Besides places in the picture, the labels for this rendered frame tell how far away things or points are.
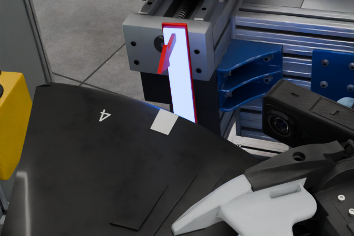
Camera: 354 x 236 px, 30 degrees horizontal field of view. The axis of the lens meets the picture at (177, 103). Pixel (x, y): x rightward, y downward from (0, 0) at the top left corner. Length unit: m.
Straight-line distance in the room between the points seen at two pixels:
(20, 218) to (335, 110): 0.24
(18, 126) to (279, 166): 0.46
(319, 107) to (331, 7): 0.62
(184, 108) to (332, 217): 0.29
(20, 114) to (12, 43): 1.03
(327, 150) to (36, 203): 0.21
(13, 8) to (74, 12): 1.22
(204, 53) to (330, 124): 0.53
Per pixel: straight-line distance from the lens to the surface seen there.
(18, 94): 0.81
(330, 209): 0.44
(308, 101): 0.50
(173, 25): 0.63
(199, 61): 1.01
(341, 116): 0.49
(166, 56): 0.60
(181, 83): 0.67
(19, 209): 0.49
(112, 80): 2.58
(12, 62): 1.84
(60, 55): 2.78
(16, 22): 1.86
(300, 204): 0.43
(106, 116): 0.56
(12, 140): 0.81
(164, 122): 0.56
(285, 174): 0.42
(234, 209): 0.41
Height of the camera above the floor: 1.53
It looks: 39 degrees down
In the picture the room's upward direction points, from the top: 7 degrees counter-clockwise
